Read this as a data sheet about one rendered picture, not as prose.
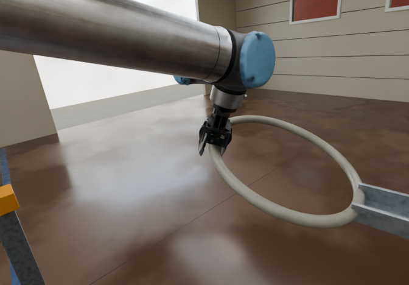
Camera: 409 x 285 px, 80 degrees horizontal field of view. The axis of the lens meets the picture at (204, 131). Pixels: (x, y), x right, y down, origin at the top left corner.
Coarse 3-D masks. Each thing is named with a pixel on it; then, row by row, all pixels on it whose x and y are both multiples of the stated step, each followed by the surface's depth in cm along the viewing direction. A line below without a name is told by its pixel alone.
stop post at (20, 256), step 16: (0, 192) 102; (0, 208) 99; (16, 208) 103; (0, 224) 102; (16, 224) 106; (0, 240) 103; (16, 240) 107; (16, 256) 108; (32, 256) 112; (16, 272) 109; (32, 272) 114
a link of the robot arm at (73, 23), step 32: (0, 0) 21; (32, 0) 22; (64, 0) 24; (96, 0) 26; (128, 0) 29; (0, 32) 22; (32, 32) 23; (64, 32) 25; (96, 32) 26; (128, 32) 28; (160, 32) 30; (192, 32) 33; (224, 32) 37; (256, 32) 39; (96, 64) 30; (128, 64) 31; (160, 64) 32; (192, 64) 35; (224, 64) 37; (256, 64) 39
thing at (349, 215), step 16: (288, 128) 96; (320, 144) 90; (336, 160) 85; (224, 176) 64; (352, 176) 77; (240, 192) 61; (272, 208) 58; (304, 224) 57; (320, 224) 58; (336, 224) 59
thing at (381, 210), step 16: (368, 192) 70; (384, 192) 68; (400, 192) 66; (352, 208) 63; (368, 208) 61; (384, 208) 67; (400, 208) 66; (368, 224) 62; (384, 224) 60; (400, 224) 57
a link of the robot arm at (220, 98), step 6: (216, 90) 63; (210, 96) 67; (216, 96) 64; (222, 96) 62; (228, 96) 62; (234, 96) 62; (240, 96) 63; (246, 96) 66; (216, 102) 64; (222, 102) 63; (228, 102) 63; (234, 102) 63; (240, 102) 65; (228, 108) 64; (234, 108) 65
